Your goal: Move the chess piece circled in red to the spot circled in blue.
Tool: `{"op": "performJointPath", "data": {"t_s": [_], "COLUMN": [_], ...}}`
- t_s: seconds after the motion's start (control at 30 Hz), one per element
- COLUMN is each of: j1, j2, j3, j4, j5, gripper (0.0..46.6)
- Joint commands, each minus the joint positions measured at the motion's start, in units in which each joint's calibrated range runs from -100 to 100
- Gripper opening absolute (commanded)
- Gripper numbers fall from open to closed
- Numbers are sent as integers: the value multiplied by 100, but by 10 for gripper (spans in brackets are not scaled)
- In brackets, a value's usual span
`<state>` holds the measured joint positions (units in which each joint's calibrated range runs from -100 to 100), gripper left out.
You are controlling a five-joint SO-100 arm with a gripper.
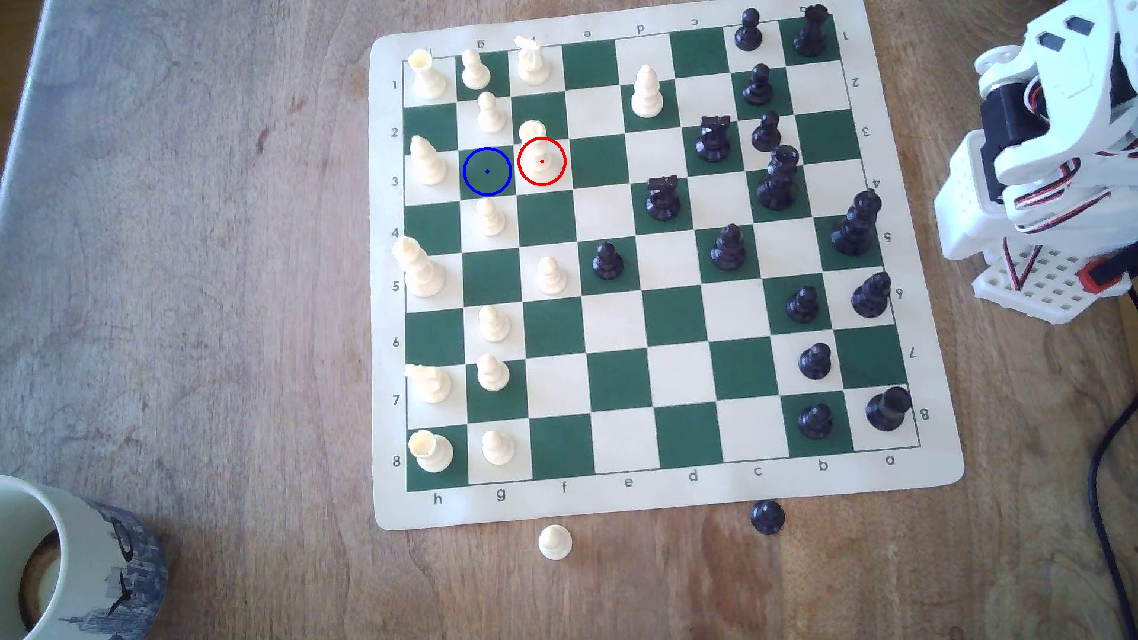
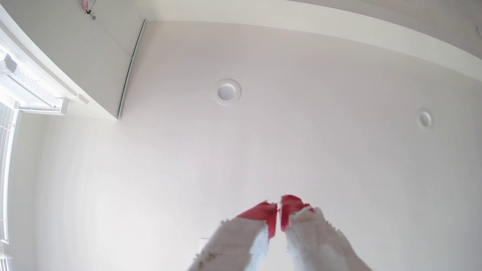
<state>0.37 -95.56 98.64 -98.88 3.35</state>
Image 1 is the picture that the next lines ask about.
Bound black bishop a5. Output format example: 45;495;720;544
830;189;884;258

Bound white chess rook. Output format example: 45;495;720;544
407;429;455;474
407;49;448;101

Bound black chess rook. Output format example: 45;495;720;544
865;386;913;433
793;4;830;58

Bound orange black clamp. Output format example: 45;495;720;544
1078;256;1134;295

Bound black cable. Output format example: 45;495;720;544
1088;289;1138;615

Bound printed ceramic mug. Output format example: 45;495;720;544
0;475;168;640

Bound white chess knight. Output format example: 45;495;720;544
405;363;453;405
514;36;552;87

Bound green and cream chess mat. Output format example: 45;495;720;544
369;0;966;533

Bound red black white servo wires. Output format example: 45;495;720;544
1009;142;1138;234
1000;235;1043;290

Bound white chess bishop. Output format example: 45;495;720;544
409;135;448;187
630;64;665;119

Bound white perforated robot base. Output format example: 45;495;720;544
971;240;1137;325

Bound black chess queen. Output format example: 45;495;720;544
756;144;800;212

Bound white chess king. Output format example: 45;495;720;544
393;235;446;299

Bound white chess queen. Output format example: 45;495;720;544
517;120;562;183

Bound black chess knight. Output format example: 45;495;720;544
695;114;733;164
645;175;683;222

